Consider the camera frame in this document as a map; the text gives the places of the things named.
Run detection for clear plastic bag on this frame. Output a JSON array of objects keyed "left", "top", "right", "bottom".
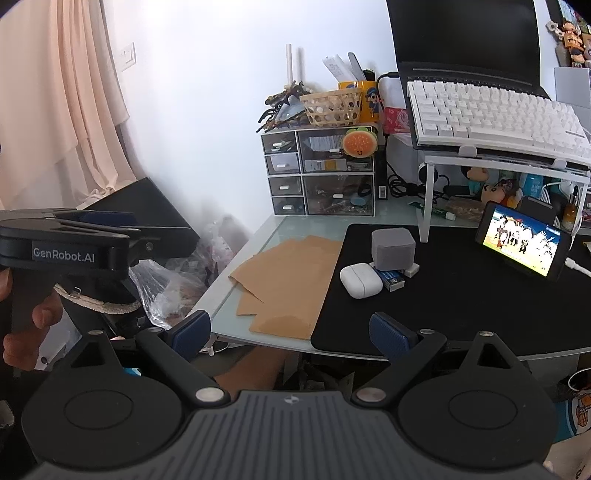
[{"left": 129, "top": 219, "right": 250, "bottom": 330}]

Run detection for peach curtain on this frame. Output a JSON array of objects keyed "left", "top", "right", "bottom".
[{"left": 0, "top": 0, "right": 139, "bottom": 210}]

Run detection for small blue box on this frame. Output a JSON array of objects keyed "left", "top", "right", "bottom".
[{"left": 372, "top": 269, "right": 405, "bottom": 291}]

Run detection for black pouch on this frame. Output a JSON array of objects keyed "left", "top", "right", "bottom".
[{"left": 519, "top": 196, "right": 561, "bottom": 227}]

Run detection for group of toy figures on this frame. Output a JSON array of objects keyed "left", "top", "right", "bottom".
[{"left": 547, "top": 18, "right": 591, "bottom": 68}]

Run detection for stack of brown envelopes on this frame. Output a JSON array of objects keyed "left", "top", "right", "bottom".
[{"left": 229, "top": 234, "right": 345, "bottom": 341}]

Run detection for pile of hair clips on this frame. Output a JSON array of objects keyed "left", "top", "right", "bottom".
[{"left": 257, "top": 82, "right": 319, "bottom": 136}]

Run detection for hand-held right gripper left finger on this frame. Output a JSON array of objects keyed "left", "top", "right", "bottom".
[{"left": 69, "top": 310, "right": 232, "bottom": 407}]

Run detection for blue can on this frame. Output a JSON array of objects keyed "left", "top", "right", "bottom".
[{"left": 522, "top": 173, "right": 548, "bottom": 199}]

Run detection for black case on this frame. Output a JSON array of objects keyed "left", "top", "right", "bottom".
[{"left": 76, "top": 178, "right": 201, "bottom": 278}]

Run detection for black cables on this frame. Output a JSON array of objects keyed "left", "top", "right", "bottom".
[{"left": 387, "top": 164, "right": 426, "bottom": 199}]

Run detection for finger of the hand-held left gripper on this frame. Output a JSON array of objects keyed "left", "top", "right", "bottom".
[{"left": 54, "top": 210, "right": 161, "bottom": 267}]

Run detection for light grey box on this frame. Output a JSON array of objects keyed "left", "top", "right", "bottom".
[{"left": 554, "top": 67, "right": 591, "bottom": 109}]

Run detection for burger plush toy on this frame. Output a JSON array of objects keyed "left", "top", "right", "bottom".
[{"left": 342, "top": 124, "right": 380, "bottom": 160}]

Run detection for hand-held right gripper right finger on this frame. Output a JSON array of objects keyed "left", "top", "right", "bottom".
[{"left": 351, "top": 311, "right": 515, "bottom": 407}]

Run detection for white earbuds case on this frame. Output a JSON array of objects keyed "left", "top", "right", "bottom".
[{"left": 340, "top": 262, "right": 384, "bottom": 300}]

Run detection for small clear drawer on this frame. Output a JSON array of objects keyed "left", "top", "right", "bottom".
[
  {"left": 262, "top": 132, "right": 297, "bottom": 154},
  {"left": 264, "top": 153, "right": 301, "bottom": 176},
  {"left": 268, "top": 176, "right": 303, "bottom": 197},
  {"left": 271, "top": 196, "right": 305, "bottom": 216}
]

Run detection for pink printed packet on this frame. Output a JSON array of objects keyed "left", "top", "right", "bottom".
[{"left": 383, "top": 107, "right": 411, "bottom": 136}]

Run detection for white drawer organizer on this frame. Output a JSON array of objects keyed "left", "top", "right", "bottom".
[{"left": 261, "top": 126, "right": 376, "bottom": 217}]

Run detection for white keyboard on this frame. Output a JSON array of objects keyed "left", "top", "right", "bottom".
[{"left": 407, "top": 79, "right": 591, "bottom": 167}]

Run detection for woven-edged item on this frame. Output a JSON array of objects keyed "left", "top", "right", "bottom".
[{"left": 54, "top": 282, "right": 141, "bottom": 317}]

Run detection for yellow printed mug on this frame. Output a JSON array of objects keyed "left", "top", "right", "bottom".
[{"left": 338, "top": 80, "right": 385, "bottom": 123}]

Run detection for woven bamboo basket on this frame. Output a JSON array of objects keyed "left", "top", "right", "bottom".
[{"left": 299, "top": 89, "right": 363, "bottom": 127}]

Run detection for amber dropper bottle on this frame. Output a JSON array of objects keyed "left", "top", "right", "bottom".
[{"left": 562, "top": 185, "right": 583, "bottom": 232}]

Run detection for cartoon toy figure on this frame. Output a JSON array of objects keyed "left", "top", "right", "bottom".
[{"left": 480, "top": 178, "right": 522, "bottom": 208}]

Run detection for printed cloth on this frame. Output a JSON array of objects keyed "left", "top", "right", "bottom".
[{"left": 554, "top": 369, "right": 591, "bottom": 444}]

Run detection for white stick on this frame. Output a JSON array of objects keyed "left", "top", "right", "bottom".
[{"left": 285, "top": 44, "right": 305, "bottom": 86}]

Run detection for green white tube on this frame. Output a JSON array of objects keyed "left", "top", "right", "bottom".
[{"left": 406, "top": 200, "right": 458, "bottom": 221}]

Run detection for black laptop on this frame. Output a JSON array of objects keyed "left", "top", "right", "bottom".
[{"left": 385, "top": 0, "right": 552, "bottom": 100}]

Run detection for black desk mat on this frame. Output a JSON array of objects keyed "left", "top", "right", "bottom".
[{"left": 310, "top": 224, "right": 591, "bottom": 360}]

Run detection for large clear drawer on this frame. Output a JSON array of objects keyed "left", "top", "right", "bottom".
[
  {"left": 302, "top": 174, "right": 374, "bottom": 216},
  {"left": 298, "top": 130, "right": 375, "bottom": 174}
]

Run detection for brown cardboard box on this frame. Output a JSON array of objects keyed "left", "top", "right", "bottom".
[{"left": 215, "top": 344, "right": 301, "bottom": 393}]

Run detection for white desk riser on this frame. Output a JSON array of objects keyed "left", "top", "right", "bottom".
[{"left": 418, "top": 148, "right": 591, "bottom": 243}]

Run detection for black-haired doll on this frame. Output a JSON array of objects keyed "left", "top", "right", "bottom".
[{"left": 459, "top": 165, "right": 485, "bottom": 197}]

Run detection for black labelled box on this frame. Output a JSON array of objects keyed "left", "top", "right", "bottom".
[{"left": 375, "top": 150, "right": 389, "bottom": 200}]

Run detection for person's left hand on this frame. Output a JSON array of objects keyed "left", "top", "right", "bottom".
[{"left": 2, "top": 291, "right": 64, "bottom": 371}]

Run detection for grey cube box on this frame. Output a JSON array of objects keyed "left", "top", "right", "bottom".
[{"left": 372, "top": 227, "right": 415, "bottom": 271}]

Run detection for smartphone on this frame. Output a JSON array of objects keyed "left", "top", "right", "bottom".
[{"left": 475, "top": 202, "right": 573, "bottom": 282}]

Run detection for clear snack bag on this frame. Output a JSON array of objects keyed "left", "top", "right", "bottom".
[{"left": 445, "top": 198, "right": 485, "bottom": 223}]

